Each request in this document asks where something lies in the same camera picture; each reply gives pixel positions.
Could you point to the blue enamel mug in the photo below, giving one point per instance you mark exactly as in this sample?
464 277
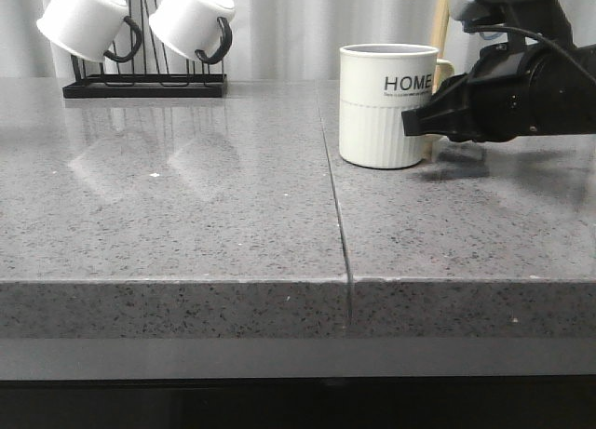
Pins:
470 13

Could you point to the cream HOME mug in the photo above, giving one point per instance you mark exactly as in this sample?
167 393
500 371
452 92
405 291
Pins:
378 82

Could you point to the black wire mug rack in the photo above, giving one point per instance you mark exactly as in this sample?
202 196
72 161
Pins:
154 72

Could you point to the white hanging mug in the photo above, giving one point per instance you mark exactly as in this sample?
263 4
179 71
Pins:
87 28
197 30

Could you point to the wooden mug tree stand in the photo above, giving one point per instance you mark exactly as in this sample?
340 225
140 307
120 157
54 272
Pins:
440 25

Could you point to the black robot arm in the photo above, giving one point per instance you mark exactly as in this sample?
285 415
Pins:
528 23

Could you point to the left white hanging mug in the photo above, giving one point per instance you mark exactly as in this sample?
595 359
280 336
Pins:
87 28

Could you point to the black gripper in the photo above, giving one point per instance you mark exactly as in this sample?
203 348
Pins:
542 94

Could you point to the right white hanging mug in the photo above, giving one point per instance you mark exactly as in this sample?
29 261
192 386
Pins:
197 30

